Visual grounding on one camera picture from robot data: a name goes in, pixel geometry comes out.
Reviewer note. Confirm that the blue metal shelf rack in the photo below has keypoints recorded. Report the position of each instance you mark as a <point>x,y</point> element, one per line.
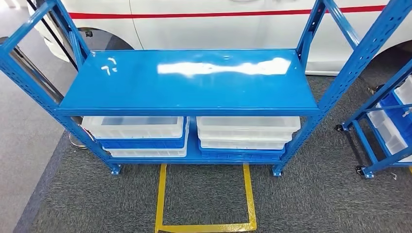
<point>193,86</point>
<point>363,141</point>

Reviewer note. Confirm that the blue plastic bin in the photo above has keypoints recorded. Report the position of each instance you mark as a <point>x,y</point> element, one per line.
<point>397,115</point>
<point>241,155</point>

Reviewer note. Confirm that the yellow floor tape square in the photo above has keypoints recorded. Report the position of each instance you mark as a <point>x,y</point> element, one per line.
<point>249,199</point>

